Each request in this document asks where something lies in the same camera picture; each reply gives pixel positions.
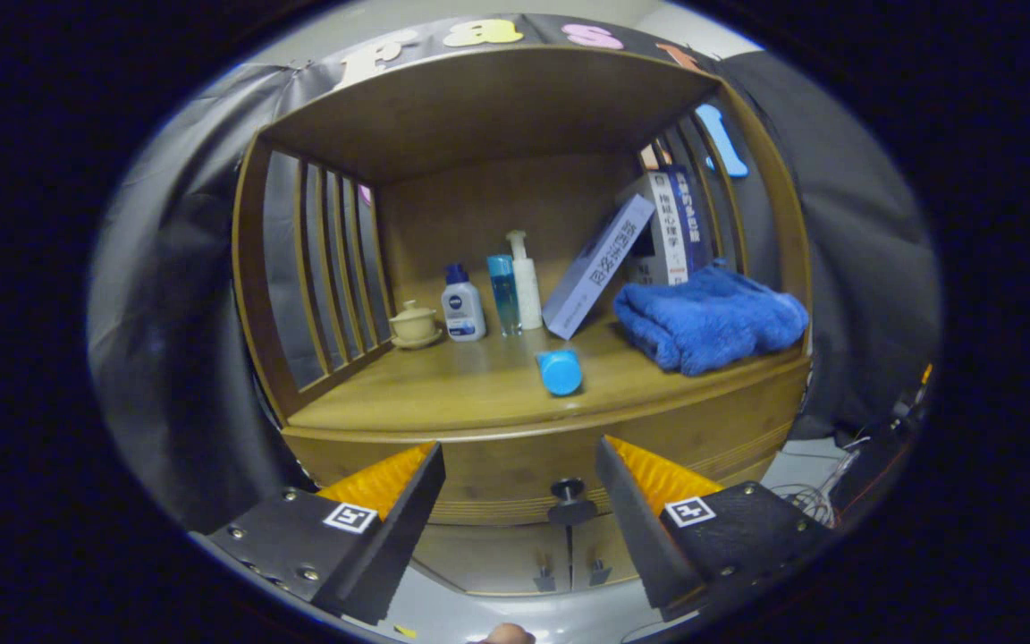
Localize white bottle blue cap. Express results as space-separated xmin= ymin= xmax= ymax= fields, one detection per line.
xmin=442 ymin=263 xmax=487 ymax=343

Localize white pump bottle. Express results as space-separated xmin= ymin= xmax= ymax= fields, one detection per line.
xmin=507 ymin=230 xmax=544 ymax=331

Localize black backdrop cloth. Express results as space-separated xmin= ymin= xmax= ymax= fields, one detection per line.
xmin=86 ymin=13 xmax=943 ymax=538

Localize wooden drawer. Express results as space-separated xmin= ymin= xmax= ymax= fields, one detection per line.
xmin=283 ymin=358 xmax=811 ymax=527

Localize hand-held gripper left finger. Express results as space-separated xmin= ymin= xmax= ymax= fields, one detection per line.
xmin=207 ymin=440 xmax=447 ymax=627

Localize wooden countertop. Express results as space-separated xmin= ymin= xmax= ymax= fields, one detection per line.
xmin=287 ymin=309 xmax=809 ymax=432

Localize clear blue bottle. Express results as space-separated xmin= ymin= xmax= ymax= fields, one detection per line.
xmin=487 ymin=255 xmax=523 ymax=337

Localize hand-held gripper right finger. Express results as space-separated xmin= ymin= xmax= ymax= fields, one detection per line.
xmin=594 ymin=435 xmax=840 ymax=624

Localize white book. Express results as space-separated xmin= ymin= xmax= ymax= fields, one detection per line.
xmin=615 ymin=172 xmax=690 ymax=287

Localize black device orange tip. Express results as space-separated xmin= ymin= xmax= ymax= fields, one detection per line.
xmin=891 ymin=362 xmax=934 ymax=421

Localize grey book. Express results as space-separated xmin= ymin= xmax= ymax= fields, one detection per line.
xmin=542 ymin=193 xmax=656 ymax=341

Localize blue towel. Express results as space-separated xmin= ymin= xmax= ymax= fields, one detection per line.
xmin=612 ymin=262 xmax=810 ymax=377

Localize dark blue book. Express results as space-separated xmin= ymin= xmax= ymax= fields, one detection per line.
xmin=665 ymin=164 xmax=714 ymax=272

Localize black cable bundle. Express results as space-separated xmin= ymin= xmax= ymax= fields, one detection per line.
xmin=770 ymin=434 xmax=874 ymax=529

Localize wooden cabinet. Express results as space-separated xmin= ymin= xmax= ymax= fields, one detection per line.
xmin=231 ymin=45 xmax=813 ymax=598

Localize blue white tube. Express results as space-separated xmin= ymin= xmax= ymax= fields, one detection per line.
xmin=536 ymin=349 xmax=584 ymax=397

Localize wooden cabinet door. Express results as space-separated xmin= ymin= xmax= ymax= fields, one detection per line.
xmin=412 ymin=523 xmax=571 ymax=597
xmin=569 ymin=514 xmax=650 ymax=591

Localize beige lidded teacup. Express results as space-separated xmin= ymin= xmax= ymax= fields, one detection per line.
xmin=390 ymin=300 xmax=443 ymax=350

